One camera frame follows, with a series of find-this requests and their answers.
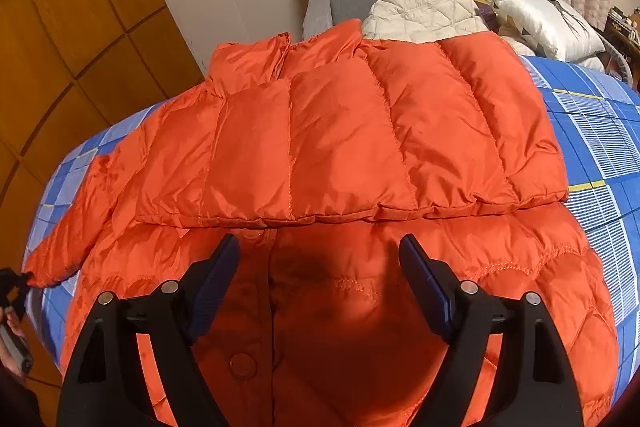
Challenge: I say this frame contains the orange puffer jacket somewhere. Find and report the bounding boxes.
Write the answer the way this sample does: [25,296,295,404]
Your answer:
[26,20,618,426]

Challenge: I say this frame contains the person's left hand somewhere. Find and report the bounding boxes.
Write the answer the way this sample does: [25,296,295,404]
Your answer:
[0,305,26,381]

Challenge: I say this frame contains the wooden panelled wardrobe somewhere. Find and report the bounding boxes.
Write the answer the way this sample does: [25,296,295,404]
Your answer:
[0,0,206,427]

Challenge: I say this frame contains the blue plaid bed sheet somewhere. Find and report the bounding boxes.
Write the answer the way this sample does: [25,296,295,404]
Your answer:
[23,56,639,406]

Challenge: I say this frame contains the white printed pillow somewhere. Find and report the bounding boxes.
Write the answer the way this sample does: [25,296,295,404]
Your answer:
[485,0,605,72]

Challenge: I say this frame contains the cluttered wooden side table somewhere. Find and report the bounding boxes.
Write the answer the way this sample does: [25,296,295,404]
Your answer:
[604,6,639,91]

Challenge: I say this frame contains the cream quilted jacket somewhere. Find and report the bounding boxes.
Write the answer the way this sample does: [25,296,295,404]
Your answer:
[361,0,489,43]

